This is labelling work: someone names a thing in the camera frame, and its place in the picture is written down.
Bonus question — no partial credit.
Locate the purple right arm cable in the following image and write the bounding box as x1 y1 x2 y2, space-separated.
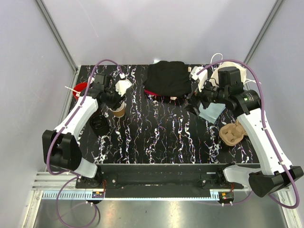
196 59 300 209

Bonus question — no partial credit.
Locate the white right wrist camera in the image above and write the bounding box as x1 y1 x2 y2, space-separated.
190 66 208 92

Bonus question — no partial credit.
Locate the blue white paper bag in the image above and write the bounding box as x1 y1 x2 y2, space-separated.
198 53 258 124

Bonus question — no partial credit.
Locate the black folded cloth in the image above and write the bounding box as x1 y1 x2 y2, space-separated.
143 61 191 98

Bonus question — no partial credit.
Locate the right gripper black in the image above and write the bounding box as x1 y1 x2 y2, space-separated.
183 76 228 116

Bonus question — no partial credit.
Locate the red cup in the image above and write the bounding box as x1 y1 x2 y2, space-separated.
72 82 87 100

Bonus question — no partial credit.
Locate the stack of black lids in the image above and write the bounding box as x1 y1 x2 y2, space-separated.
89 114 110 136

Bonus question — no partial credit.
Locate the stack of paper cups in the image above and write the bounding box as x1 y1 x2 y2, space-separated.
110 102 125 118

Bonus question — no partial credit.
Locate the brown cup carrier on table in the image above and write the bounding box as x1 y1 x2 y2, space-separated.
219 120 248 146

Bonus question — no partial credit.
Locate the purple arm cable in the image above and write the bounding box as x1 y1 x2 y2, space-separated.
46 59 125 228
196 59 300 209

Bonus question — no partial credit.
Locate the pink folded cloth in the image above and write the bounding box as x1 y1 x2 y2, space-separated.
144 89 178 101

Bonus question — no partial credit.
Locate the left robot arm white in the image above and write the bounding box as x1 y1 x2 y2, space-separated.
42 73 132 188

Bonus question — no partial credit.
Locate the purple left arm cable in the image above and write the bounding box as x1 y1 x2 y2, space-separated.
46 59 125 228

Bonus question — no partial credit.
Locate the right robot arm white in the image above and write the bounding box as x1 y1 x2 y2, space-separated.
187 66 304 197

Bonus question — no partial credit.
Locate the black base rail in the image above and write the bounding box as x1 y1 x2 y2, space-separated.
76 164 230 200

